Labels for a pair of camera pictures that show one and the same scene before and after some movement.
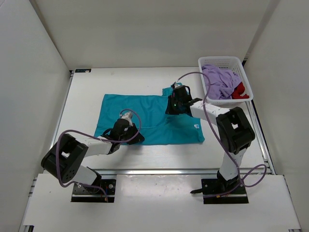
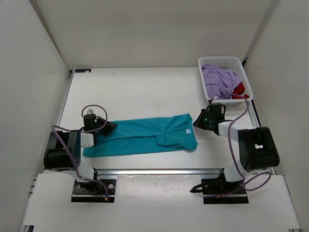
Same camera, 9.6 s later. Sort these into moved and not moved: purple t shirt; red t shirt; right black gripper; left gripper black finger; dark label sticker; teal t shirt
Moved: left gripper black finger; right black gripper; teal t shirt
Not moved: purple t shirt; dark label sticker; red t shirt
